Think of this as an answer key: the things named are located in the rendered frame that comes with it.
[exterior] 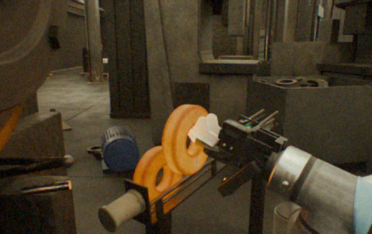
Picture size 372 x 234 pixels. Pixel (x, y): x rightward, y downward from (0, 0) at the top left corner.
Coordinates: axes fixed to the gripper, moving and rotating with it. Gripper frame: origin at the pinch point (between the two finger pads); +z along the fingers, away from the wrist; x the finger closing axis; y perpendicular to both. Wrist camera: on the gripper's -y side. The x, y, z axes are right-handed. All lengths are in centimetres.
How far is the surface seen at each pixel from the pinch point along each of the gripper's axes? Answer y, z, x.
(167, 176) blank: -16.8, 5.2, -3.6
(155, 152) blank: -8.4, 6.7, 1.4
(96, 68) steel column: -231, 648, -514
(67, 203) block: -9.6, 4.9, 26.5
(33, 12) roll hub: 22.7, -1.2, 36.3
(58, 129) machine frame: -8.6, 26.7, 14.2
